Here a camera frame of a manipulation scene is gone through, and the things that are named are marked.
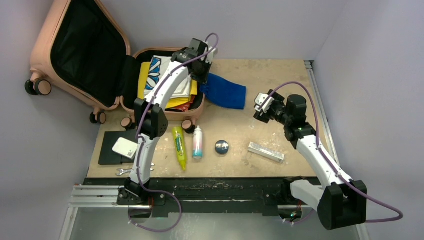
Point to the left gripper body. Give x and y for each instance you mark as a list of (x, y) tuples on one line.
[(203, 70)]

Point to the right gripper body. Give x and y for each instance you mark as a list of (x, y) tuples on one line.
[(277, 111)]

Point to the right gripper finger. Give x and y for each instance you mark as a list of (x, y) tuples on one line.
[(261, 116), (276, 96)]

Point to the blue cloth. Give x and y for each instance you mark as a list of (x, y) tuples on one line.
[(224, 93)]

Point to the yellow cloth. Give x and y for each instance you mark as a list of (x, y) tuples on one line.
[(142, 82)]

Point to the white shirt blue print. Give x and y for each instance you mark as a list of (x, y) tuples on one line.
[(157, 68)]

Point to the red white patterned cloth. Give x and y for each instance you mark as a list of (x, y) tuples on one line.
[(183, 107)]

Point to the silver toothpaste box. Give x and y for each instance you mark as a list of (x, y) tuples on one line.
[(266, 152)]

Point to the dark round tin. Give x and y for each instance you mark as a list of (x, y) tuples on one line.
[(222, 147)]

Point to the white teal spray bottle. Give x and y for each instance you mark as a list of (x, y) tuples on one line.
[(197, 153)]

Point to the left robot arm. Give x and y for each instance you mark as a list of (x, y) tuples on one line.
[(152, 121)]

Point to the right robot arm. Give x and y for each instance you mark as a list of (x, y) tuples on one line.
[(318, 159)]

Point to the yellow green tube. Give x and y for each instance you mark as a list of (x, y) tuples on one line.
[(180, 147)]

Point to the white square device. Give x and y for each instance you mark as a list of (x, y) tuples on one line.
[(125, 148)]

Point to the pink open suitcase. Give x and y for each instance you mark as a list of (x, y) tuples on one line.
[(82, 50)]

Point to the black flat notebook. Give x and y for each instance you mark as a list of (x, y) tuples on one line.
[(107, 155)]

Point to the silver wrench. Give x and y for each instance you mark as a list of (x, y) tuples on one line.
[(121, 171)]

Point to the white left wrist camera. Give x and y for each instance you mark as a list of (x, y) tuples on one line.
[(209, 54)]

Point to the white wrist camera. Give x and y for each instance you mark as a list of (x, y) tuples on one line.
[(209, 54), (263, 102)]

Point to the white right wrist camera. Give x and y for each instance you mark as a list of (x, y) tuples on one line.
[(263, 102)]

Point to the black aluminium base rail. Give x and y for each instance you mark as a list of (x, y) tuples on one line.
[(221, 195)]

